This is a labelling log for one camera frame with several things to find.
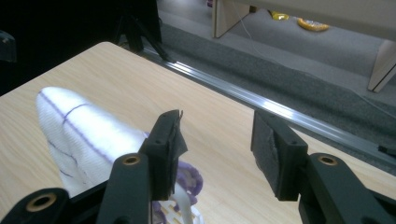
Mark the dark rounded object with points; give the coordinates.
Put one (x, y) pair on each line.
(7, 46)

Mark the white cloth with purple stitching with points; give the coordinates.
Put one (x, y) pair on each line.
(81, 130)

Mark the small yellow object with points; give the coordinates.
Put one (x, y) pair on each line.
(279, 16)

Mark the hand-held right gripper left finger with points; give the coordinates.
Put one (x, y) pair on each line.
(163, 155)

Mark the black tripod stand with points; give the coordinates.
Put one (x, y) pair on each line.
(137, 28)

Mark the light wooden table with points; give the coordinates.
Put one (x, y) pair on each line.
(327, 15)

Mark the large yellow object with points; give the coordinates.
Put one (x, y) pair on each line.
(313, 25)

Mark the white perforated plastic piece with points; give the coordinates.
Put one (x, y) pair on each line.
(183, 203)

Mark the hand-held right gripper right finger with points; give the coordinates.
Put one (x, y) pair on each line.
(277, 155)

